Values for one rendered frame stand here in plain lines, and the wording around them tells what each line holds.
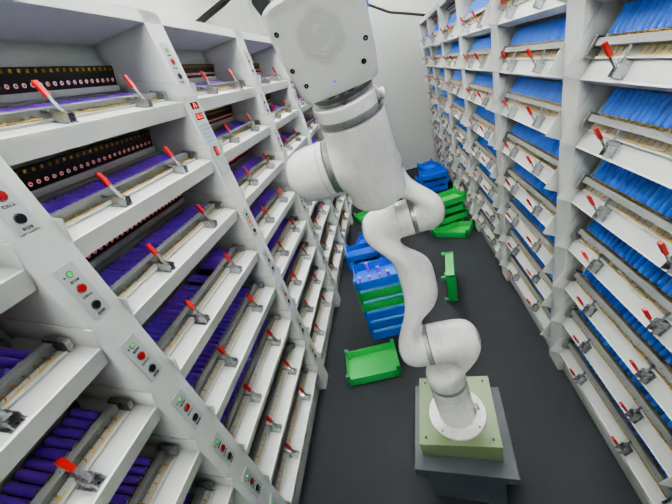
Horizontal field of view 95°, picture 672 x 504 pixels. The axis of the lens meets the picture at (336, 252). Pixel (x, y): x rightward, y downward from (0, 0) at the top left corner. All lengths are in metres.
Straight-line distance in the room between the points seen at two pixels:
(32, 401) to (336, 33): 0.74
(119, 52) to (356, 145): 1.06
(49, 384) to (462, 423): 1.09
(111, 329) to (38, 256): 0.19
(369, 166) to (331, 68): 0.12
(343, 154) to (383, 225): 0.45
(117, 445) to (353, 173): 0.74
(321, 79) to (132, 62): 1.00
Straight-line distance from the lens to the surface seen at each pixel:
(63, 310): 0.78
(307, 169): 0.43
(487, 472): 1.30
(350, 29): 0.37
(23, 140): 0.84
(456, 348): 0.95
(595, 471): 1.67
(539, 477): 1.62
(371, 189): 0.43
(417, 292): 0.88
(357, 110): 0.38
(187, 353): 0.98
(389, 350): 1.97
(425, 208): 0.82
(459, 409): 1.17
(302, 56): 0.38
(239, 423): 1.26
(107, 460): 0.88
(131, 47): 1.32
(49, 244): 0.78
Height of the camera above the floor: 1.47
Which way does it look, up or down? 28 degrees down
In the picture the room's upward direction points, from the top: 19 degrees counter-clockwise
